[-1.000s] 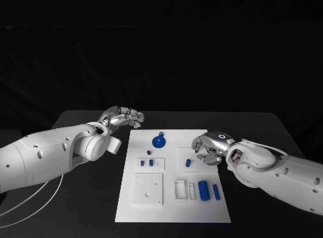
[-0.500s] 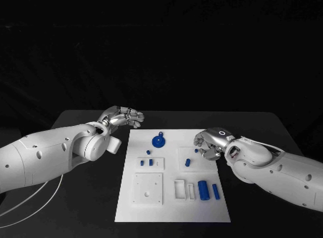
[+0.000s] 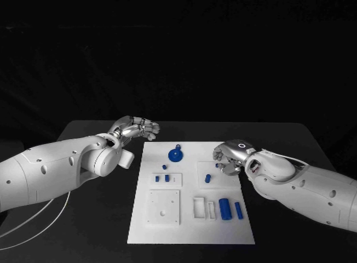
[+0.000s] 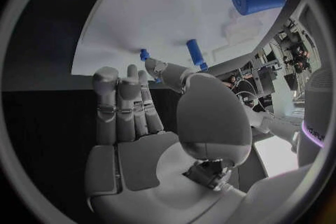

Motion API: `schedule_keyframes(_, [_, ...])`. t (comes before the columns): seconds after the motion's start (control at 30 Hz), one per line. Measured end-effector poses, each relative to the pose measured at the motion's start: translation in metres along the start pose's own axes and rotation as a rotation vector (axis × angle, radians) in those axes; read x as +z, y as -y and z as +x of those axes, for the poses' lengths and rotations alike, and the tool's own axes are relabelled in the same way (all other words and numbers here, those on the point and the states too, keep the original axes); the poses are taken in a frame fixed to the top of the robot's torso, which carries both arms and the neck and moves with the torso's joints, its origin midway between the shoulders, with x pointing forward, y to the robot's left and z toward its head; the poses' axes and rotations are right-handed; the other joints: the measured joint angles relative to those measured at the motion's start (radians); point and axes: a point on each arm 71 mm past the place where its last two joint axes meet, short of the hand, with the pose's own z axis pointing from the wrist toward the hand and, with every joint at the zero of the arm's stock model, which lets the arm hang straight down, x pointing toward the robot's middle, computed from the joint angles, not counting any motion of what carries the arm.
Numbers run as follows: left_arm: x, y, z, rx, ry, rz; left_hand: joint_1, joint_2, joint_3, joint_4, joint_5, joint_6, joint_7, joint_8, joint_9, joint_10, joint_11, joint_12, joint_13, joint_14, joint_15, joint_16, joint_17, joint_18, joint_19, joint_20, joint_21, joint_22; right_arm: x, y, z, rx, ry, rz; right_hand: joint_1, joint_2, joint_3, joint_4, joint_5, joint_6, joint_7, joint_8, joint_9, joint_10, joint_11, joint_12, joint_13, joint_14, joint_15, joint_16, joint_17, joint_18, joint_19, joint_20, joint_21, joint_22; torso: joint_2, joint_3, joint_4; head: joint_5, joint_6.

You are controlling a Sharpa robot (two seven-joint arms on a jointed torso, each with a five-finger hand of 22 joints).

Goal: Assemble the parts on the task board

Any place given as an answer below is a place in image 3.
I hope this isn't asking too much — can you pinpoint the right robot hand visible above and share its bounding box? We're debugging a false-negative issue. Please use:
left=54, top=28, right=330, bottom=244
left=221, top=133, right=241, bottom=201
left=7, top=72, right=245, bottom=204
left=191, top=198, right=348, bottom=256
left=212, top=139, right=257, bottom=176

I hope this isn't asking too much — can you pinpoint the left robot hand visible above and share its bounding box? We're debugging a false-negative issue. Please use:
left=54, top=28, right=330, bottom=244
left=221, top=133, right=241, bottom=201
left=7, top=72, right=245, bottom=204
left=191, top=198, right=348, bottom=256
left=107, top=115, right=162, bottom=148

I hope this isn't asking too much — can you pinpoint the white task board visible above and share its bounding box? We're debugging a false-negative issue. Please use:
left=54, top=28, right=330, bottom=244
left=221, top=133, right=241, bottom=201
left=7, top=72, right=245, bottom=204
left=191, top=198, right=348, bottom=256
left=127, top=141, right=257, bottom=245

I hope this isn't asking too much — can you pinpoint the blue gear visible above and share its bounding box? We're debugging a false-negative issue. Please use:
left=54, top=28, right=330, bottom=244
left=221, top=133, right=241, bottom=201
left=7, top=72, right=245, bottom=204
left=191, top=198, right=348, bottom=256
left=168, top=144, right=186, bottom=163

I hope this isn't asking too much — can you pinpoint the thick blue long cylinder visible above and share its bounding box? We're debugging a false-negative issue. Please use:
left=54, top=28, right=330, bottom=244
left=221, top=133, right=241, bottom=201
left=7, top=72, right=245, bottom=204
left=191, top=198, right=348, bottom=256
left=218, top=198, right=234, bottom=221

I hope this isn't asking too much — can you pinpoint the thin blue long cylinder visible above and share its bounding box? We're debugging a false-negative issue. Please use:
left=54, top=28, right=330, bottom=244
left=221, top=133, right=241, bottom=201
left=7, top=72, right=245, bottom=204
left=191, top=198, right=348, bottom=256
left=234, top=202, right=245, bottom=220

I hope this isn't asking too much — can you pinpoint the white cable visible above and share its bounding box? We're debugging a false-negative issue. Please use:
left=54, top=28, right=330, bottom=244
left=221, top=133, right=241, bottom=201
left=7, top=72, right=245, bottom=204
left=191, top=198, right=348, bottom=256
left=0, top=191, right=73, bottom=252
left=0, top=198, right=55, bottom=243
left=261, top=148, right=310, bottom=166

